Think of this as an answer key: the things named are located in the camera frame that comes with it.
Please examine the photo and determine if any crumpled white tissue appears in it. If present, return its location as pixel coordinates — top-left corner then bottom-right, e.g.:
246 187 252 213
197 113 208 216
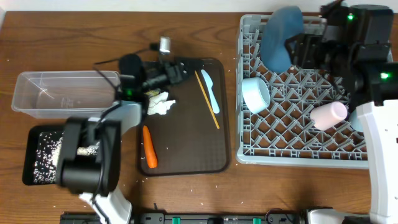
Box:
147 91 176 115

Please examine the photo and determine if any light blue plastic knife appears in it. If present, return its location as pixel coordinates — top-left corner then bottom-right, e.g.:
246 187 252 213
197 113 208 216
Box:
201 69 220 114

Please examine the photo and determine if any green snack wrapper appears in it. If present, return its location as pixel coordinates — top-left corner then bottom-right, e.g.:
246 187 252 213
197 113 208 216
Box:
146 89 162 97

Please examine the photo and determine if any clear plastic bin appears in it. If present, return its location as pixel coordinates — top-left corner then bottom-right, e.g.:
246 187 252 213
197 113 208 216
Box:
12 71 119 119

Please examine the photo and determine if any cooked white rice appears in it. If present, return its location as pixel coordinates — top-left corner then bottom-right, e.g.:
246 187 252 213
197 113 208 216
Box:
32 131 98 184

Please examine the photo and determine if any grey dishwasher rack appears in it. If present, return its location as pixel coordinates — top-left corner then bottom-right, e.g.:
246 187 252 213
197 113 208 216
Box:
236 15 368 169

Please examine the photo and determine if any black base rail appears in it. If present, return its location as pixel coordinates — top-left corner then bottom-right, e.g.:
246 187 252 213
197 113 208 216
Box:
59 208 371 224

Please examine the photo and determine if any brown serving tray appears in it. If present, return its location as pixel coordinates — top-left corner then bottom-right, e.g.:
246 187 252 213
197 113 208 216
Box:
137 58 231 177

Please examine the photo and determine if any wooden chopstick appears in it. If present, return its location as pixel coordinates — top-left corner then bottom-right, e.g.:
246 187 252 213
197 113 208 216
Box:
195 71 220 129

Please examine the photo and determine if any dark blue plate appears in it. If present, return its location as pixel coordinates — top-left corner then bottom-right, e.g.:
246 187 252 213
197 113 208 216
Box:
260 6 304 73

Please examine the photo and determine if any orange carrot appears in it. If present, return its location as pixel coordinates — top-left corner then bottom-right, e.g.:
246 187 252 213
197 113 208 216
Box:
142 126 158 169

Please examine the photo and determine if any light blue bowl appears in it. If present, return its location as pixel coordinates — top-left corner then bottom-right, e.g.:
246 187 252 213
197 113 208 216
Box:
242 77 271 114

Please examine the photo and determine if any light blue cup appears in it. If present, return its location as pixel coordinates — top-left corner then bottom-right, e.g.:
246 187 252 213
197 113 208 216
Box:
349 110 363 133

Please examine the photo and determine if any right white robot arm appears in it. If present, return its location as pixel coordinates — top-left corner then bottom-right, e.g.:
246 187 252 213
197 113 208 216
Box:
285 1 397 223

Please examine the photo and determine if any pink cup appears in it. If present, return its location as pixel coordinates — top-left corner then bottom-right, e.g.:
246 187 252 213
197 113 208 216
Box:
310 101 348 131

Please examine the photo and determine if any black waste bin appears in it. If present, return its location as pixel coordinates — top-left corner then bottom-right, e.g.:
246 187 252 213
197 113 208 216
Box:
22 124 100 187

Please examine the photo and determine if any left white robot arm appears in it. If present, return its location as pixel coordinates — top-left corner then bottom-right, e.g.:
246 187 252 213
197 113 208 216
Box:
55 54 204 223

